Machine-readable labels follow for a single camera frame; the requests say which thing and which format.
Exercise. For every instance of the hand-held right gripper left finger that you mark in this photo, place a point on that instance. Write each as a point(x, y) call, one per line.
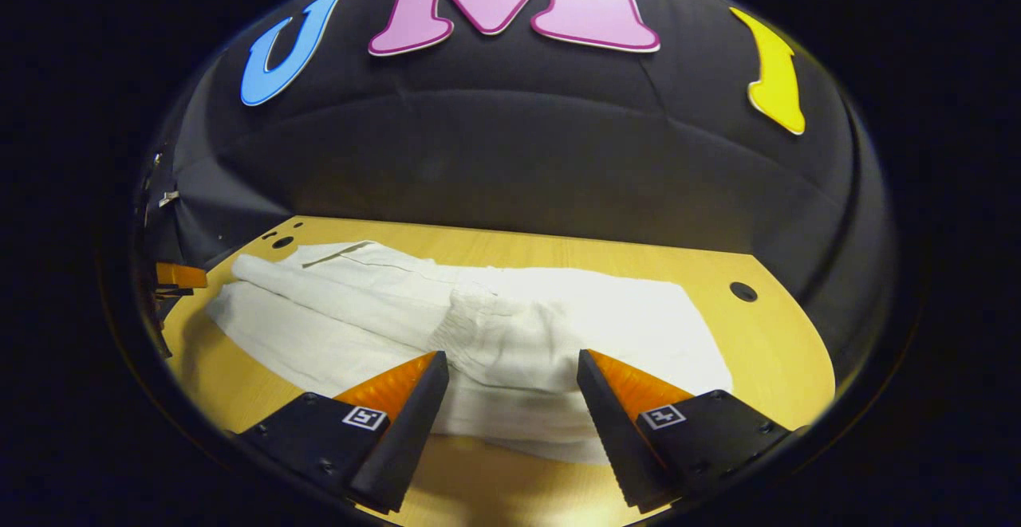
point(403, 435)

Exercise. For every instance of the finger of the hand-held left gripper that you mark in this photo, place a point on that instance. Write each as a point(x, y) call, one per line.
point(179, 277)

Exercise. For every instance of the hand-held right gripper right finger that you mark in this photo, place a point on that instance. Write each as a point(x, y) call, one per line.
point(618, 435)

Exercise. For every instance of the white jeans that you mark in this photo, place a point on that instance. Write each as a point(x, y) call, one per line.
point(518, 320)

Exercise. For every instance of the small silver metal clip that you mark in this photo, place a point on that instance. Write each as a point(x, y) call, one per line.
point(167, 198)

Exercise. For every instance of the black backdrop cloth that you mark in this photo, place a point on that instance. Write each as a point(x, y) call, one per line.
point(518, 144)

